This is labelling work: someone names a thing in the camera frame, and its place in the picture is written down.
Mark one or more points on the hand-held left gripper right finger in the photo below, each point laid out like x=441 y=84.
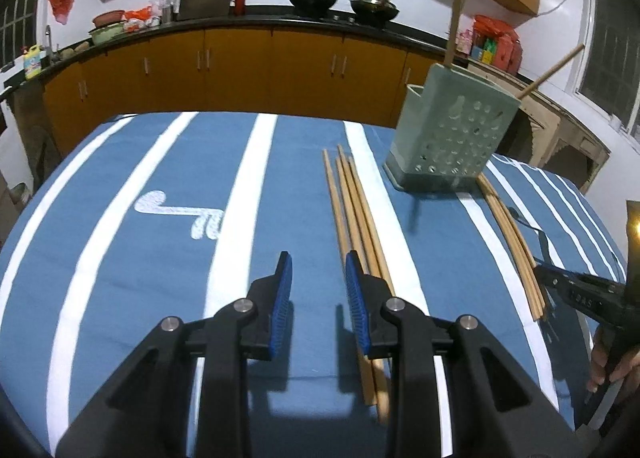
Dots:
x=356 y=303

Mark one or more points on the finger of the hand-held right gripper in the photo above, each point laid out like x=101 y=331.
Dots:
x=580 y=290

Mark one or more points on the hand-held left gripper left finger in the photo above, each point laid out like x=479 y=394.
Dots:
x=282 y=298

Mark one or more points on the wooden chopstick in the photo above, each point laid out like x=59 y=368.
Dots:
x=513 y=238
x=550 y=70
x=347 y=208
x=356 y=203
x=507 y=238
x=456 y=3
x=370 y=223
x=520 y=238
x=334 y=203

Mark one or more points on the green perforated utensil holder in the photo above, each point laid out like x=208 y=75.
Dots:
x=450 y=138

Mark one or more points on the person's right hand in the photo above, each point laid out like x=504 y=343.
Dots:
x=599 y=363

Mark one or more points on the blue white striped tablecloth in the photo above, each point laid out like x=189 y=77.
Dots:
x=150 y=263

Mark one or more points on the beige side cabinet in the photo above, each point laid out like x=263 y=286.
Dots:
x=565 y=133

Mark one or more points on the window with mesh screen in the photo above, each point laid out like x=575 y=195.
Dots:
x=615 y=53

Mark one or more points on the orange lower kitchen cabinets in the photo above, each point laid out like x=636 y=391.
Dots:
x=225 y=73

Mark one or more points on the red packages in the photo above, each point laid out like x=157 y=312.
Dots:
x=497 y=43

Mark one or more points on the small pink bottle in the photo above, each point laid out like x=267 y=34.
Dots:
x=465 y=44

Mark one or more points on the black kitchen countertop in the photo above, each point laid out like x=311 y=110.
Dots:
x=280 y=21

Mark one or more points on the black wok with lid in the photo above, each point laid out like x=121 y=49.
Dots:
x=375 y=9

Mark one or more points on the black open wok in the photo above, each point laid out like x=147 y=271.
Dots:
x=312 y=3

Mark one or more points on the red bottle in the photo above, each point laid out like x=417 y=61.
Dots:
x=241 y=3

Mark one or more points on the dark cutting board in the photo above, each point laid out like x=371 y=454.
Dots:
x=205 y=0

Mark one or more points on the red white plastic bags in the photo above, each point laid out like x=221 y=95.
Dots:
x=142 y=20

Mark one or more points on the glass jar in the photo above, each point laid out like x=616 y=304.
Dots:
x=165 y=3

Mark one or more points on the reddish basin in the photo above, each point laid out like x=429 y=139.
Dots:
x=110 y=18

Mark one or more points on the detergent bottle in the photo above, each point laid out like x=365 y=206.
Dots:
x=34 y=63

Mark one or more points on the metal faucet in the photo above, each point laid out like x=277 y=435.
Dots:
x=49 y=38

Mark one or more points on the barred window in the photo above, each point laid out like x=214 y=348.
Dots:
x=20 y=13

